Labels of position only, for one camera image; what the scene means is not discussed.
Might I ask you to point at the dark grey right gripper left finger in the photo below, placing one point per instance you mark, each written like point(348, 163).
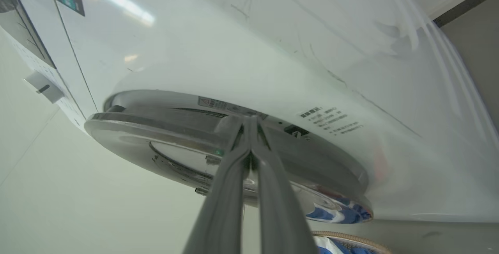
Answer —
point(224, 203)

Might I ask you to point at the blue and white clothing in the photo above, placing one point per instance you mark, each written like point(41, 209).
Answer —
point(335, 247)

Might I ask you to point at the white washing machine body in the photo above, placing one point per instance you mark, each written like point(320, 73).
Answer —
point(273, 51)

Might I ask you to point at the woven laundry basket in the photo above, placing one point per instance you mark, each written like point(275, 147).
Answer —
point(356, 240)

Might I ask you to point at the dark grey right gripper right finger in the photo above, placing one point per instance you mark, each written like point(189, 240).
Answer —
point(278, 207)

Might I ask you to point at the round chrome washing machine door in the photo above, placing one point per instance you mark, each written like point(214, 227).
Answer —
point(163, 144)

